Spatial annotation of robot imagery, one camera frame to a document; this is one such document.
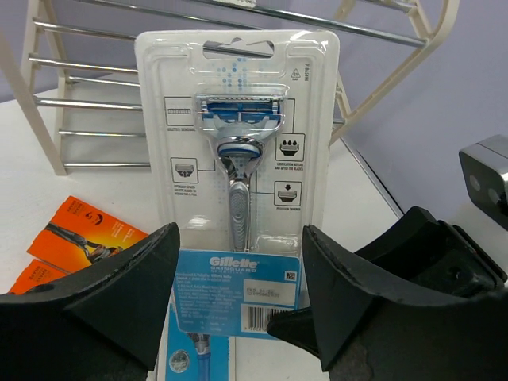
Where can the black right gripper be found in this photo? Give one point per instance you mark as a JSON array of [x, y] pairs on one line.
[[434, 254]]

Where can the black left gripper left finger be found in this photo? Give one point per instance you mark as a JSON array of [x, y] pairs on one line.
[[103, 322]]

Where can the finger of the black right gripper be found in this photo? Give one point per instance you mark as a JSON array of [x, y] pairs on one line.
[[295, 327]]

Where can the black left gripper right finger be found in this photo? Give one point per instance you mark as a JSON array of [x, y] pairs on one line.
[[371, 324]]

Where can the blue Harry's razor box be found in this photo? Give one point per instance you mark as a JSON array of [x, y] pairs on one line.
[[193, 356]]

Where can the white Gillette Skinguard razor pack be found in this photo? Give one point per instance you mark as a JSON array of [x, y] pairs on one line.
[[238, 125]]

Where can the orange Gillette Fusion5 box middle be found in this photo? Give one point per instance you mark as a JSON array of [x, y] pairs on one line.
[[35, 274]]

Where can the orange gillette fusion5 box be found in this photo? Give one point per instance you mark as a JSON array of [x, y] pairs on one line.
[[35, 274], [79, 235]]

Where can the orange Gillette Fusion5 box right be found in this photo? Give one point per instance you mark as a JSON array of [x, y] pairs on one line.
[[79, 235]]

